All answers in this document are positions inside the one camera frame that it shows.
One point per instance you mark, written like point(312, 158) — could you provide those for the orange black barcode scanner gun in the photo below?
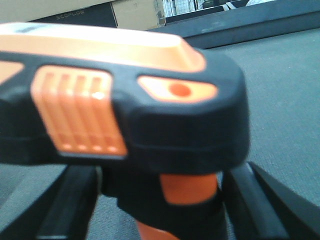
point(157, 118)

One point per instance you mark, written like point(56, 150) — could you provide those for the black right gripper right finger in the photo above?
point(262, 208)

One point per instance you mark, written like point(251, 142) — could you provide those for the large cardboard box black panel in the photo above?
point(124, 14)

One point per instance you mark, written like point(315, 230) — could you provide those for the dark grey raised platform edge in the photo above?
point(248, 23)

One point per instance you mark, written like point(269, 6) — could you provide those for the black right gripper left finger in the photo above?
point(59, 207)

